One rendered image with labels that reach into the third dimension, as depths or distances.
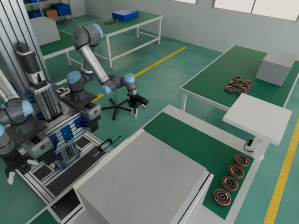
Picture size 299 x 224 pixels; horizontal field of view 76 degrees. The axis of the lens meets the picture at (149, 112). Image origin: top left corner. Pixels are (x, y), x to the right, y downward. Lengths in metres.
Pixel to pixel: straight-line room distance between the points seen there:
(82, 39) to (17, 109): 0.62
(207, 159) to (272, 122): 0.56
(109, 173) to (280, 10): 4.70
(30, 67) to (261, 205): 2.50
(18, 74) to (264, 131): 1.70
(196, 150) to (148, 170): 0.90
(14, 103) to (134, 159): 0.64
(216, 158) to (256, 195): 0.98
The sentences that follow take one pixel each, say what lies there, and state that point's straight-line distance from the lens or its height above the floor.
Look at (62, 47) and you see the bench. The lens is 3.79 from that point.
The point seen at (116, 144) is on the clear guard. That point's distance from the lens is 1.33.
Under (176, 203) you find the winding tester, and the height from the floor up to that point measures 1.32.
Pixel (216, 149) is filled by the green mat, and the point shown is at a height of 0.75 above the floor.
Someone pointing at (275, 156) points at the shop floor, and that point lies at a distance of 3.08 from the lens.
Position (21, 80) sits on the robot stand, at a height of 1.32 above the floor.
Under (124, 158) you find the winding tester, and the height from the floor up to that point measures 1.32.
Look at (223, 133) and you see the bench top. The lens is 1.95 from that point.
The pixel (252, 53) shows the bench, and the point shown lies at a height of 0.75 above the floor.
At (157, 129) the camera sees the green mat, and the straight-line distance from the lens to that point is 1.84.
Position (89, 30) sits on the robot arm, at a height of 1.63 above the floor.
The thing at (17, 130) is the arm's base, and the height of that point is 1.08.
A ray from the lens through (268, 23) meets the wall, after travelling 5.15.
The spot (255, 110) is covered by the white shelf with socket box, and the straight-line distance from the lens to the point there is 1.54.
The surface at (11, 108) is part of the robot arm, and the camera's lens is 1.12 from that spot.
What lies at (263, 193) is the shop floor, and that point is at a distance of 2.65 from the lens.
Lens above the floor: 2.07
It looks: 41 degrees down
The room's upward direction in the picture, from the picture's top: 1 degrees clockwise
